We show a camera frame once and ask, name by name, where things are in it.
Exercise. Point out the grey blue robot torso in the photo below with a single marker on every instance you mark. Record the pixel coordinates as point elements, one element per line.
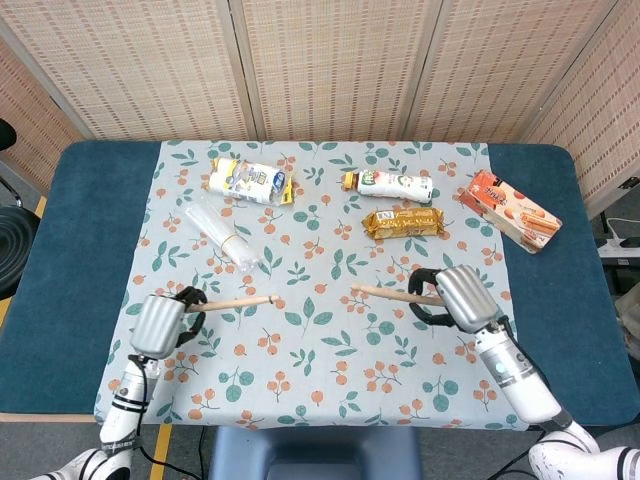
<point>315,455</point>

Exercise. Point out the clear plastic bundle with band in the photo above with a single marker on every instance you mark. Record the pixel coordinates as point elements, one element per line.
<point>220,232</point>

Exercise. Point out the floral printed tablecloth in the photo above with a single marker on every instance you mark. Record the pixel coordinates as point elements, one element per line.
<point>320,250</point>

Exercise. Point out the black screen bracket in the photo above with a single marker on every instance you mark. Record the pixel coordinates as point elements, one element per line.
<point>629,184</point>

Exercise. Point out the wooden stick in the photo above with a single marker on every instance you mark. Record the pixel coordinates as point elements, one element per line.
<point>235,303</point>
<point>395,294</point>

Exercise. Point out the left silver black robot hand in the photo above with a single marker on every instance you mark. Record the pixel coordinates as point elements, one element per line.
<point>157,325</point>

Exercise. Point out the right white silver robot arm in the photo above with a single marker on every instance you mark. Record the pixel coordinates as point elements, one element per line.
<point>515,375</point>

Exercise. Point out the white yellow snack bag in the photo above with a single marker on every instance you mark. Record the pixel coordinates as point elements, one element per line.
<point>245,180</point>

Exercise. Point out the black office chair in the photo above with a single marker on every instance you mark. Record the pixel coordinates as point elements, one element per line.
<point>15,250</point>

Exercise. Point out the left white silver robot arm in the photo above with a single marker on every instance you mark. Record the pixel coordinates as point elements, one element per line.
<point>125,405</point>

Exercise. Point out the orange wafer roll box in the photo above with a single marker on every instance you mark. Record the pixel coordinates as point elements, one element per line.
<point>510,210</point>

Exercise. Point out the woven bamboo screen panel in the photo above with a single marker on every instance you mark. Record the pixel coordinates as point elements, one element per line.
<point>340,65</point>
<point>25,125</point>
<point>600,125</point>
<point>500,65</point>
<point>125,65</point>

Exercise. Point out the white power strip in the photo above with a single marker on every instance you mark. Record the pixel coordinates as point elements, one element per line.
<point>620,246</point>

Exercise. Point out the white drink bottle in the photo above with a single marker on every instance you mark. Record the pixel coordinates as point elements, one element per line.
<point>395,185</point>

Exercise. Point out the beige cloth object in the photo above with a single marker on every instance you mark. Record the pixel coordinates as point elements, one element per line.
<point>631,310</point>

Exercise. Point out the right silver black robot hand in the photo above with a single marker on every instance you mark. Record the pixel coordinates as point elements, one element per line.
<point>467,300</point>

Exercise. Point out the golden biscuit pack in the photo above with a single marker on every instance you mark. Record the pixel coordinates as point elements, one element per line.
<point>405,223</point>

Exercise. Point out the blue felt table cover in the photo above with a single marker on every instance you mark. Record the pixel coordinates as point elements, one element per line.
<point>80,225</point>

